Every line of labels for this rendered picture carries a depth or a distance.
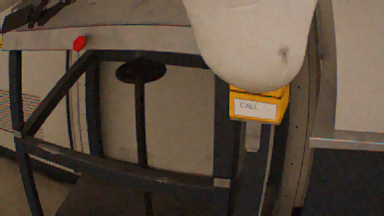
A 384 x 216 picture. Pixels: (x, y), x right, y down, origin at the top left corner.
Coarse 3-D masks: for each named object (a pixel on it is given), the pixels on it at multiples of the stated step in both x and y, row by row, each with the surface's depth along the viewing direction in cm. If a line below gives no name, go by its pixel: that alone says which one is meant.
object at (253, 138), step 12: (252, 132) 121; (264, 132) 121; (252, 144) 122; (264, 144) 122; (252, 156) 123; (264, 156) 123; (252, 168) 124; (264, 168) 123; (252, 180) 125; (264, 180) 125; (240, 192) 127; (252, 192) 126; (264, 192) 129; (240, 204) 127; (252, 204) 127
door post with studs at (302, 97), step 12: (300, 72) 211; (300, 84) 213; (300, 96) 214; (300, 108) 216; (300, 120) 217; (300, 132) 219; (300, 144) 220; (300, 156) 222; (288, 180) 226; (288, 192) 228; (288, 204) 230
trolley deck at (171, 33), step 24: (96, 0) 164; (120, 0) 160; (144, 0) 158; (168, 0) 157; (48, 24) 152; (72, 24) 149; (96, 24) 146; (120, 24) 144; (144, 24) 143; (168, 24) 141; (24, 48) 154; (48, 48) 151; (72, 48) 149; (96, 48) 147; (120, 48) 146; (144, 48) 145; (168, 48) 143; (192, 48) 142
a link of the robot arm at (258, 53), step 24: (264, 0) 65; (288, 0) 70; (312, 0) 76; (192, 24) 70; (216, 24) 67; (240, 24) 66; (264, 24) 66; (288, 24) 68; (216, 48) 69; (240, 48) 68; (264, 48) 67; (288, 48) 68; (216, 72) 71; (240, 72) 69; (264, 72) 69; (288, 72) 69
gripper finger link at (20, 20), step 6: (30, 6) 83; (18, 12) 84; (24, 12) 83; (30, 12) 83; (6, 18) 85; (12, 18) 84; (18, 18) 83; (24, 18) 82; (6, 24) 84; (12, 24) 84; (18, 24) 83; (24, 24) 83; (6, 30) 84
